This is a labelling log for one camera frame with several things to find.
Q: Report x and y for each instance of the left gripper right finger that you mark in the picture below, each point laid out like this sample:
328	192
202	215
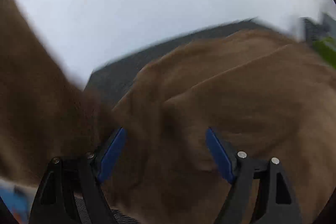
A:
260	191

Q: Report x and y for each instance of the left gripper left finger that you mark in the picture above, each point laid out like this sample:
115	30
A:
55	199

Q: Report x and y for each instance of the brown fleece garment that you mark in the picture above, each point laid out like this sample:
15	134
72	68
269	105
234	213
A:
266	94

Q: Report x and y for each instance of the blue foam floor mat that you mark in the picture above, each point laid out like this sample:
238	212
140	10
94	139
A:
18	199

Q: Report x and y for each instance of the black patterned table cloth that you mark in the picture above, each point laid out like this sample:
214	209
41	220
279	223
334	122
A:
126	71

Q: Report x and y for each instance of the green paper bag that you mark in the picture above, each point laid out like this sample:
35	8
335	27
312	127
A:
326	48

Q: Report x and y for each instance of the black mesh chair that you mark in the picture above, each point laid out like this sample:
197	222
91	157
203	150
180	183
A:
314	31

